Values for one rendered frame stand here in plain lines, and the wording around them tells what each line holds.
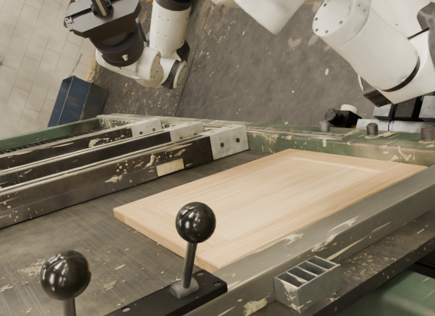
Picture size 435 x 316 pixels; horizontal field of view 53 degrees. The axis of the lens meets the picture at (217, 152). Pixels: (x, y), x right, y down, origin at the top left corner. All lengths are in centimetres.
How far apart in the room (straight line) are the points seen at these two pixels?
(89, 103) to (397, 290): 468
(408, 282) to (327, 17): 35
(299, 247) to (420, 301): 15
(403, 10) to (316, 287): 39
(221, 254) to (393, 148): 47
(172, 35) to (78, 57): 511
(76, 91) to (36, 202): 408
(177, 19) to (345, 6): 59
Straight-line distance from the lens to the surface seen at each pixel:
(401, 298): 61
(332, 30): 55
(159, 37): 112
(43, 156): 157
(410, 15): 68
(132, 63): 87
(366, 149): 98
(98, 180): 106
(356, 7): 54
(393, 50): 59
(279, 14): 50
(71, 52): 618
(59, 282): 35
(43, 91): 604
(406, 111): 114
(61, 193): 104
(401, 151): 94
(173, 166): 114
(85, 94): 511
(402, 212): 70
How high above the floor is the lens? 167
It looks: 34 degrees down
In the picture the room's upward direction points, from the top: 69 degrees counter-clockwise
